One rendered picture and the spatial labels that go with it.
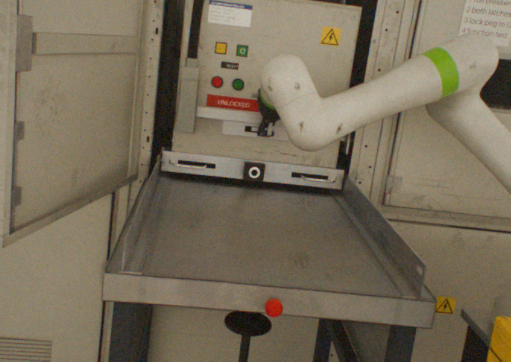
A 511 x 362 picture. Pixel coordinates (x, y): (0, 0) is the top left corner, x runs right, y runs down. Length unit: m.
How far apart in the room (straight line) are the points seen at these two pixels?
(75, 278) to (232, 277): 0.82
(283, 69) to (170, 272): 0.51
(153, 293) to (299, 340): 0.91
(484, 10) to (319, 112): 0.68
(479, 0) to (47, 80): 1.14
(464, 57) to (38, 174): 0.97
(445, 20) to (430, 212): 0.56
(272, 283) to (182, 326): 0.82
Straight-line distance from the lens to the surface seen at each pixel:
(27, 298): 1.97
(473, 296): 2.06
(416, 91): 1.45
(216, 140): 1.81
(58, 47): 1.36
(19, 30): 1.23
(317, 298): 1.19
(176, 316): 1.95
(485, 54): 1.53
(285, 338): 1.99
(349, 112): 1.38
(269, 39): 1.79
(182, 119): 1.69
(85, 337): 1.99
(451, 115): 1.65
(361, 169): 1.84
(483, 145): 1.62
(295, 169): 1.84
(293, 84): 1.36
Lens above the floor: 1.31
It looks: 13 degrees down
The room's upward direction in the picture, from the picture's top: 7 degrees clockwise
